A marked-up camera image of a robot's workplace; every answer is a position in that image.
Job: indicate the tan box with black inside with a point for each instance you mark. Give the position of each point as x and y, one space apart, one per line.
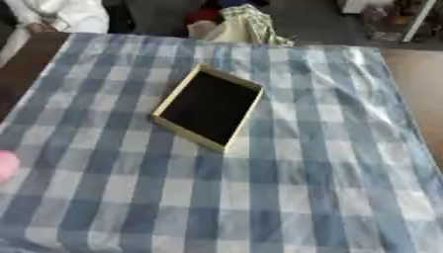
210 105

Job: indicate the green and white checked cloth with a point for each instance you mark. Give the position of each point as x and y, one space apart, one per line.
248 28

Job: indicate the person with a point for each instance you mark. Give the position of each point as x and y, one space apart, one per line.
60 15

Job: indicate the pink round soft toy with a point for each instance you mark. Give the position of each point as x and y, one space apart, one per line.
7 165

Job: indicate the white stand leg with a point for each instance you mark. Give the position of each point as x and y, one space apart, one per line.
419 20

